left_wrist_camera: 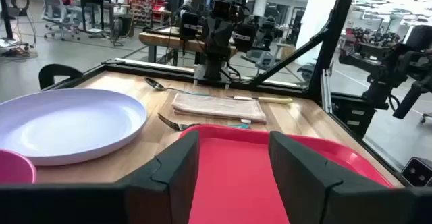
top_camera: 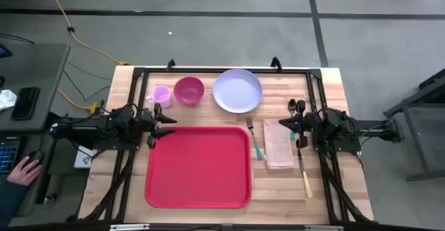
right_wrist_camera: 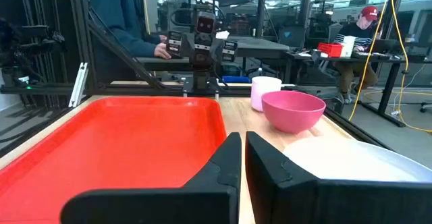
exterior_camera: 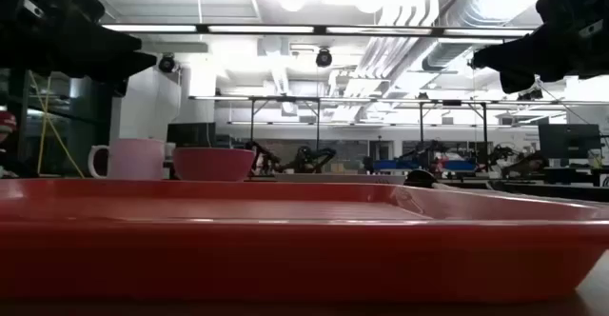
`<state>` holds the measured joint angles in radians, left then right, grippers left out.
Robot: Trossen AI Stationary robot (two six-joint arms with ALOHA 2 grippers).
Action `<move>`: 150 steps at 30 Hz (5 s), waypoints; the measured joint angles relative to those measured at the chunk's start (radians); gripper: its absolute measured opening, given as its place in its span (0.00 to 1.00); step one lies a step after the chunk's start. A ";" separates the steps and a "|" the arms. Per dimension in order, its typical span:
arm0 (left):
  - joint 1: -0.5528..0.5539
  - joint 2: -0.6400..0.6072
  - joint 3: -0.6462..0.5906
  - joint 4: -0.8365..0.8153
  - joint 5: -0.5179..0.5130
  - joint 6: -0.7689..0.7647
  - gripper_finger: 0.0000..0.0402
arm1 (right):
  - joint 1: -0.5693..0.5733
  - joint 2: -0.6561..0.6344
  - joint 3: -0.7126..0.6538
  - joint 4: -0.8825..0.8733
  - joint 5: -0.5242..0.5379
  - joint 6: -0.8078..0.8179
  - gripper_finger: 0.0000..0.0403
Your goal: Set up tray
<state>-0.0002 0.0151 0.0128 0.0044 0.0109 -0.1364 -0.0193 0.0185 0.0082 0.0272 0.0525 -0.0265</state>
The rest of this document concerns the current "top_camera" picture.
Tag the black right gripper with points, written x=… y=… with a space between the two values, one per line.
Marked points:
x=306 y=125

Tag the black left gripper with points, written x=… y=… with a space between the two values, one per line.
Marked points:
x=149 y=123

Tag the beige cloth napkin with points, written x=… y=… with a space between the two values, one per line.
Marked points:
x=278 y=147

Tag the lilac ribbed plastic mug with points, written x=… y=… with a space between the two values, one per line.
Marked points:
x=160 y=94

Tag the magenta plastic bowl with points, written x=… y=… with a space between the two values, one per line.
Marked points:
x=188 y=90

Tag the lavender plastic plate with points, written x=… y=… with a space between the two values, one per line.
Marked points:
x=237 y=90

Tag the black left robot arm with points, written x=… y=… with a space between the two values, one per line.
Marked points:
x=80 y=128

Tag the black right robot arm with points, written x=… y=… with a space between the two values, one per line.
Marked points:
x=368 y=126

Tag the person's forearm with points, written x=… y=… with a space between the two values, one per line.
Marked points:
x=10 y=203

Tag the red plastic tray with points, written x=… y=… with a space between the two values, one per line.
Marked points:
x=198 y=168

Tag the black table clamp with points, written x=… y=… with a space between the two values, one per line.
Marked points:
x=276 y=65
x=170 y=65

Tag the white printed box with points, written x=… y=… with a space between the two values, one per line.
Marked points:
x=83 y=159

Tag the dark metal cart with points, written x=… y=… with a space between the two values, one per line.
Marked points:
x=417 y=119

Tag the small shiny metal object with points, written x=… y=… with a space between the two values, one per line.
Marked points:
x=50 y=198

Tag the dark grey low desk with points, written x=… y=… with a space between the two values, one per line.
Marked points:
x=41 y=196

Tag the black smartphone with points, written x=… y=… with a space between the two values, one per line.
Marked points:
x=25 y=103

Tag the person's hand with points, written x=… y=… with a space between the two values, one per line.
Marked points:
x=22 y=175

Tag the backlit computer keyboard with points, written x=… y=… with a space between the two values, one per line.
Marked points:
x=8 y=154

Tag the white crumpled tissue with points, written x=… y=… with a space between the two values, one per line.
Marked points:
x=7 y=99

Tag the black metal table frame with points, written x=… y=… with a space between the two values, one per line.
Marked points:
x=226 y=71

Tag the silver metal bracket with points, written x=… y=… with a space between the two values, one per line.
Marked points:
x=128 y=227
x=323 y=228

